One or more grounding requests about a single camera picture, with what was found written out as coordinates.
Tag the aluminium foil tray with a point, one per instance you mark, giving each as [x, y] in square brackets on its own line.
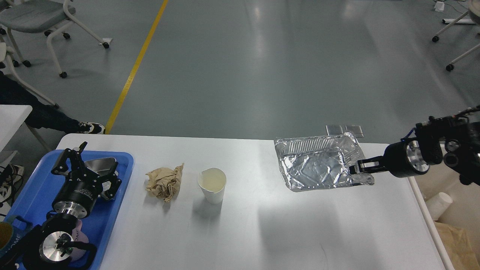
[320, 162]

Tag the brown paper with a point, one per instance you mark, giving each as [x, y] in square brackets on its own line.
[164, 183]
[458, 247]

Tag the white cup in bin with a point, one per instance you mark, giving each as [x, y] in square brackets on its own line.
[438, 204]

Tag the person in dark jeans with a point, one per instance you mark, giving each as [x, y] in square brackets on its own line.
[42, 115]

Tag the blue plastic tray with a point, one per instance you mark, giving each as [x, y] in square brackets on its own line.
[35, 199]

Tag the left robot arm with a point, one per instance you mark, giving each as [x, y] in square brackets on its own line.
[56, 243]

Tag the brown paper in bin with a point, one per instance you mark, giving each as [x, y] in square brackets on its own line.
[458, 247]

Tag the right floor outlet plate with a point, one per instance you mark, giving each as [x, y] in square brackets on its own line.
[356, 130]

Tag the white side table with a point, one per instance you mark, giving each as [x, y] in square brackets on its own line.
[11, 118]

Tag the white paper cup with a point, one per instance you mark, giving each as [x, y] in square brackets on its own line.
[212, 182]

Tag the pink ribbed mug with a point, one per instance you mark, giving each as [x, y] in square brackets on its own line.
[80, 236]

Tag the beige plastic bin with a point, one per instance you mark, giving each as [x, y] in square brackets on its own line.
[462, 213]

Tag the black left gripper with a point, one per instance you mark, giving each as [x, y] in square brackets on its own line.
[82, 187]

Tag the dark blue mug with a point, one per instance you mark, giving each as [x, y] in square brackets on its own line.
[11, 235]

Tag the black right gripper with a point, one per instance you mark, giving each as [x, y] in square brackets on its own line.
[401, 159]

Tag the left floor outlet plate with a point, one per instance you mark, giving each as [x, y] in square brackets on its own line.
[334, 130]

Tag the floor outlet plate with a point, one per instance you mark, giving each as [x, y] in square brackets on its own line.
[356, 130]
[334, 130]

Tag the grey office chair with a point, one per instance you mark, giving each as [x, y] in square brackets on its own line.
[39, 16]

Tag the stainless steel rectangular box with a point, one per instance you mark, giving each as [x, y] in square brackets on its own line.
[97, 165]

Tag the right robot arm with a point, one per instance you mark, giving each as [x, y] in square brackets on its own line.
[452, 140]

